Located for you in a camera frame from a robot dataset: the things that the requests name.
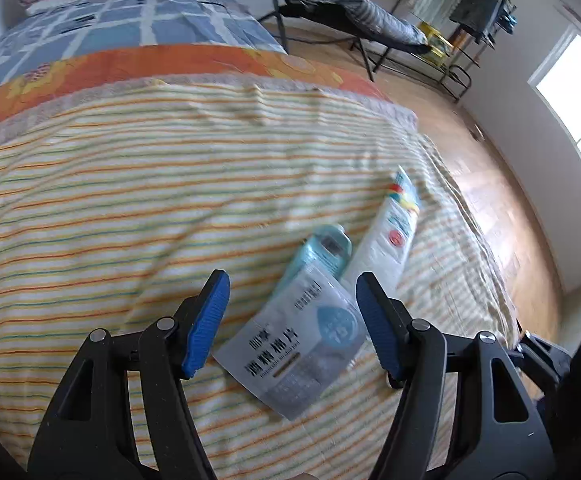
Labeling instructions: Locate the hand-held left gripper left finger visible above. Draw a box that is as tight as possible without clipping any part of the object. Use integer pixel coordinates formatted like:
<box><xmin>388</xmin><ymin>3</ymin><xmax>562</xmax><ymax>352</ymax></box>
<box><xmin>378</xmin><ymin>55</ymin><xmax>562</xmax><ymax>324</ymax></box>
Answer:
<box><xmin>28</xmin><ymin>269</ymin><xmax>232</xmax><ymax>480</ymax></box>

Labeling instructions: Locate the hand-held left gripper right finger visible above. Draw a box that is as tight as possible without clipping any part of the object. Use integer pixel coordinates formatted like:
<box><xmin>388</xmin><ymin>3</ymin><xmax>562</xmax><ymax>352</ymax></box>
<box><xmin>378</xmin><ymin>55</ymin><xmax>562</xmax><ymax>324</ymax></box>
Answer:
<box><xmin>355</xmin><ymin>271</ymin><xmax>557</xmax><ymax>480</ymax></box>

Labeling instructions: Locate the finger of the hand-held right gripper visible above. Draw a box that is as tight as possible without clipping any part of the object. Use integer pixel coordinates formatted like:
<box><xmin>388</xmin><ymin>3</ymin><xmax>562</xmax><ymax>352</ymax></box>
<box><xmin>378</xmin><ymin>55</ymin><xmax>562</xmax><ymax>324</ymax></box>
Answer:
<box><xmin>507</xmin><ymin>330</ymin><xmax>573</xmax><ymax>401</ymax></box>

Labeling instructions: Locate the grey wipe sachet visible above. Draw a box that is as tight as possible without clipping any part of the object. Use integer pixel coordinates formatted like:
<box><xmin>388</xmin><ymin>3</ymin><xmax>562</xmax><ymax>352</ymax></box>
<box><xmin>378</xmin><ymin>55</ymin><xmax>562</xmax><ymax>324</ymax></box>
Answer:
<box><xmin>212</xmin><ymin>262</ymin><xmax>371</xmax><ymax>421</ymax></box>

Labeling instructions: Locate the white tube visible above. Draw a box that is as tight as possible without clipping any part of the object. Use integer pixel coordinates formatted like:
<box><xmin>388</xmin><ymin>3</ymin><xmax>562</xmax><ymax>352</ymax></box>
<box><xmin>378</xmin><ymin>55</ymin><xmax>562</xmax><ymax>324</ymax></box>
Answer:
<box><xmin>343</xmin><ymin>165</ymin><xmax>421</xmax><ymax>306</ymax></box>

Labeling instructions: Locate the teal packet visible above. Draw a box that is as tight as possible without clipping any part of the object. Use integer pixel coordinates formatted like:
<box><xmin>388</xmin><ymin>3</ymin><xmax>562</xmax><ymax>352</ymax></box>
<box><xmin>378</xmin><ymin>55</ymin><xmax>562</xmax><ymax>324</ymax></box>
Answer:
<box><xmin>276</xmin><ymin>223</ymin><xmax>353</xmax><ymax>306</ymax></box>

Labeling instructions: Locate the yellow striped cloth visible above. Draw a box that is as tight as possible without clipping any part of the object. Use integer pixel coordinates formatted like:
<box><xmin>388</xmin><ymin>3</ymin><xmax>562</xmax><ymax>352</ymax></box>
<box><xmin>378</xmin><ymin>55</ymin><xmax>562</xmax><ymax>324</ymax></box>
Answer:
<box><xmin>0</xmin><ymin>80</ymin><xmax>521</xmax><ymax>480</ymax></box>

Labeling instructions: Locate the window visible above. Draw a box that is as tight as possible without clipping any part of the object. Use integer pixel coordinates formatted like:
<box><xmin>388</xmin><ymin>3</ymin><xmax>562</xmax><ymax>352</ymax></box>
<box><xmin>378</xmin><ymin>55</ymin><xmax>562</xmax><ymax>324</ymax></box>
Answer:
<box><xmin>527</xmin><ymin>27</ymin><xmax>581</xmax><ymax>216</ymax></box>

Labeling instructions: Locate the orange floral sheet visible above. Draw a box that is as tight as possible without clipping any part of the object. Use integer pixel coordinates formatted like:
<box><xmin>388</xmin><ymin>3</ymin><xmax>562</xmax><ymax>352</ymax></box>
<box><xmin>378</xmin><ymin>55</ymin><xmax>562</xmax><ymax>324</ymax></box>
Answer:
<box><xmin>0</xmin><ymin>44</ymin><xmax>386</xmax><ymax>126</ymax></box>

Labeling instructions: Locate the yellow crate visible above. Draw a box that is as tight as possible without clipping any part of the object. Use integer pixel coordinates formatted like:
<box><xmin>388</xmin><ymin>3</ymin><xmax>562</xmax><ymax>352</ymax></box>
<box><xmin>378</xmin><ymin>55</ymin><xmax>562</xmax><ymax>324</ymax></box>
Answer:
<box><xmin>419</xmin><ymin>20</ymin><xmax>456</xmax><ymax>63</ymax></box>

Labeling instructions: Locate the black clothes rack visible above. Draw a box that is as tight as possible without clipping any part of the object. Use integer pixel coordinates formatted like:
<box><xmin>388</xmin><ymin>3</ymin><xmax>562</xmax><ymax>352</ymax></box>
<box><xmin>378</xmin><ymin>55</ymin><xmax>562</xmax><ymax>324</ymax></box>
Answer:
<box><xmin>390</xmin><ymin>0</ymin><xmax>518</xmax><ymax>103</ymax></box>

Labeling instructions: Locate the striped garment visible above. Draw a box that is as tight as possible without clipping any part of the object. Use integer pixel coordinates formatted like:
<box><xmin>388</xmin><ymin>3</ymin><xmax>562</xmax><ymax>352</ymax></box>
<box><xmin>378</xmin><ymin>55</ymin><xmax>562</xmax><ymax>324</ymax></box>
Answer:
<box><xmin>295</xmin><ymin>0</ymin><xmax>428</xmax><ymax>47</ymax></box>

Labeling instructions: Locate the blue plaid bed sheet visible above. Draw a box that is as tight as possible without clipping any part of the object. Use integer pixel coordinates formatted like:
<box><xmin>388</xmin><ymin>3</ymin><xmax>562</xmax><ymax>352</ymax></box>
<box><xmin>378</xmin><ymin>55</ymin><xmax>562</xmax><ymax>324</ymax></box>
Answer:
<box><xmin>0</xmin><ymin>0</ymin><xmax>288</xmax><ymax>103</ymax></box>

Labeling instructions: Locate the blue garment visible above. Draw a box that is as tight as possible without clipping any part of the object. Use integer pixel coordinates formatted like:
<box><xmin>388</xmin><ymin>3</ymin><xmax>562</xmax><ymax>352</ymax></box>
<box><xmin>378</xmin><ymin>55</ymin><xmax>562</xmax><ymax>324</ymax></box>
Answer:
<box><xmin>497</xmin><ymin>2</ymin><xmax>518</xmax><ymax>36</ymax></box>

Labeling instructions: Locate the dark jacket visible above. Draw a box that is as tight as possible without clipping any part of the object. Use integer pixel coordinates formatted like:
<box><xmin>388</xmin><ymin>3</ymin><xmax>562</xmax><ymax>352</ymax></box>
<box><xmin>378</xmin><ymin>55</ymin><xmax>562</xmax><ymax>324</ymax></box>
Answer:
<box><xmin>449</xmin><ymin>0</ymin><xmax>506</xmax><ymax>43</ymax></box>

